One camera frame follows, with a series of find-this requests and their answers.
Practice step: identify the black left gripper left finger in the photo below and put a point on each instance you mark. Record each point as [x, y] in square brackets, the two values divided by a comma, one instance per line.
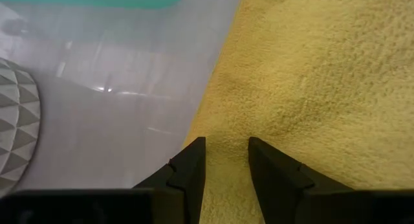
[191, 172]

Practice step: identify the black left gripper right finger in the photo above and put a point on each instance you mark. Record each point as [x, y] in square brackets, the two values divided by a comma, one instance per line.
[275, 178]

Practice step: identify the yellow microfiber towel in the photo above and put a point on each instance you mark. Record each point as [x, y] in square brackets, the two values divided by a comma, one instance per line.
[307, 72]

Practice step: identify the triangle-patterned plant pot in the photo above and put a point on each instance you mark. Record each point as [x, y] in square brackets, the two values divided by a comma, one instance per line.
[16, 120]

